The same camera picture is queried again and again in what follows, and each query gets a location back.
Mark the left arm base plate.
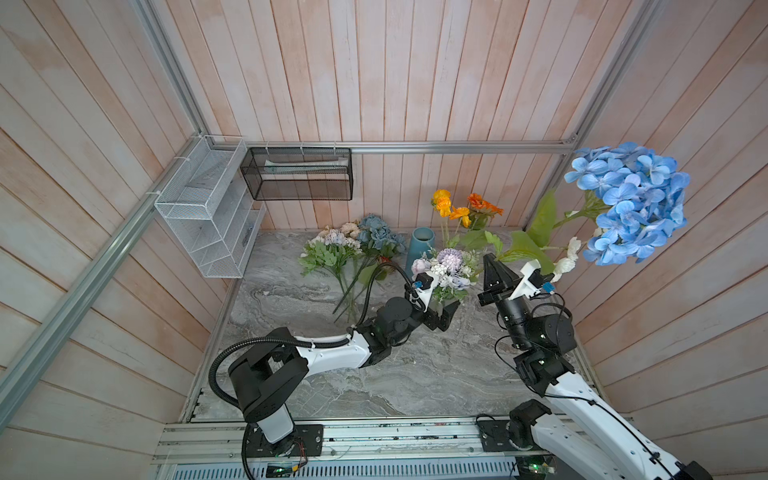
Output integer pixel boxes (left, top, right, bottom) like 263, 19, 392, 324
242, 424, 324, 458

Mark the black mesh wall basket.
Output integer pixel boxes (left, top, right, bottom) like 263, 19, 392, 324
240, 146, 354, 202

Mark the teal ceramic vase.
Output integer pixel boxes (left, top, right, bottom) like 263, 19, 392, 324
405, 227, 435, 275

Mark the yellow poppy flower stem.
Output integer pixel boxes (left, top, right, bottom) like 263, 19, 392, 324
431, 189, 470, 247

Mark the orange gerbera flower stem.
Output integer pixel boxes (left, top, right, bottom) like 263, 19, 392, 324
460, 193, 504, 249

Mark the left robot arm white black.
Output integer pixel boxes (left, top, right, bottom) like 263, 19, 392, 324
209, 297, 459, 446

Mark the dusty blue flower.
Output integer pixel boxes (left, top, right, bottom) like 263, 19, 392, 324
333, 214, 406, 319

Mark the cream rose greenery bunch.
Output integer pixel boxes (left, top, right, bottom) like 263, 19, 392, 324
298, 222, 362, 321

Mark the blue hydrangea flower stem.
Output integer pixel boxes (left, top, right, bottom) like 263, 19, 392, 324
501, 142, 690, 274

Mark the pink purple mixed bouquet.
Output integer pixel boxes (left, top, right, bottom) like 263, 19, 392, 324
412, 248, 481, 306

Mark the white wire mesh shelf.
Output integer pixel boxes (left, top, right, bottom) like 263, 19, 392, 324
155, 135, 264, 279

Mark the aluminium front rail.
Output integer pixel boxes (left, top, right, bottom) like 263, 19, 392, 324
152, 416, 652, 466

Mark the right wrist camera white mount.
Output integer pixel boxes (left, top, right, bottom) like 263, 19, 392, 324
510, 260, 555, 299

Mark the black corrugated cable conduit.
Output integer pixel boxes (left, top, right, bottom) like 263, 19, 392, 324
208, 260, 415, 409

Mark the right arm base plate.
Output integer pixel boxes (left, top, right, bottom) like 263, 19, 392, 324
475, 414, 543, 453

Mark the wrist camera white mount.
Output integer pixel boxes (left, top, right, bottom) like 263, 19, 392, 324
510, 260, 555, 299
410, 272, 439, 312

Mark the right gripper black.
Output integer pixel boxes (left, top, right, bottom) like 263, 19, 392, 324
480, 257, 532, 353

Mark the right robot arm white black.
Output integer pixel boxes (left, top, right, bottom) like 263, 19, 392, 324
478, 254, 711, 479

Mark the white ranunculus flower stem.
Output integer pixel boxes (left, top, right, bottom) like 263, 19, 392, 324
551, 237, 582, 283

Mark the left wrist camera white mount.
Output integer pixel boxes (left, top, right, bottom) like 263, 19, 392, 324
410, 272, 439, 312

